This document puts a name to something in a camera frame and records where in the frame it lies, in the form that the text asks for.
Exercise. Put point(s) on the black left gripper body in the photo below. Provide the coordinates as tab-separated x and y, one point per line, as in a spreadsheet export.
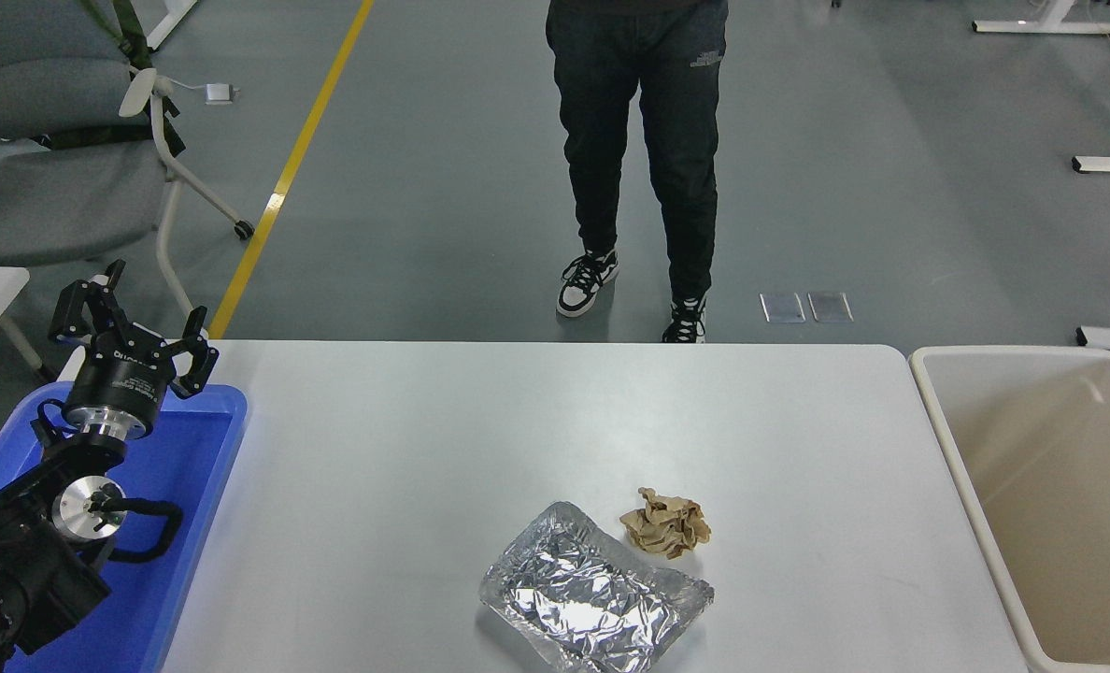
120	383

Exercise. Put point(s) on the silver foil tray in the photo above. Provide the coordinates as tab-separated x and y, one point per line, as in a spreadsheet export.
592	598

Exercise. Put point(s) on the tan paper ball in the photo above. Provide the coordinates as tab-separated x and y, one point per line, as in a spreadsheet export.
667	528

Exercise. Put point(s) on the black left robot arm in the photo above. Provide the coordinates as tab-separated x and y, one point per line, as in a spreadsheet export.
13	570

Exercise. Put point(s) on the grey office chair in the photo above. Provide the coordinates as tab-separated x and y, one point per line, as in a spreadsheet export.
50	196

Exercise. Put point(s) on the blue plastic tray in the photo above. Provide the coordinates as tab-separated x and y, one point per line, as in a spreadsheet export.
181	523

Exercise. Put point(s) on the white power adapter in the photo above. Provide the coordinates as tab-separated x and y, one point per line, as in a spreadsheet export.
220	92

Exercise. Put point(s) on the person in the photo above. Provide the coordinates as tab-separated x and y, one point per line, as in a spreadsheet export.
611	112

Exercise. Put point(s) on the metal floor outlet cover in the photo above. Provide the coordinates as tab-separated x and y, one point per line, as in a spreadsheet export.
831	307
784	308

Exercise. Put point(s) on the large pale plastic bin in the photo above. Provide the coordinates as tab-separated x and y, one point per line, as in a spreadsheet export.
1031	430

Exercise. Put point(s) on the white desk base frame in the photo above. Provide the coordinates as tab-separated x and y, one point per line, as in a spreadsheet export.
1050	27

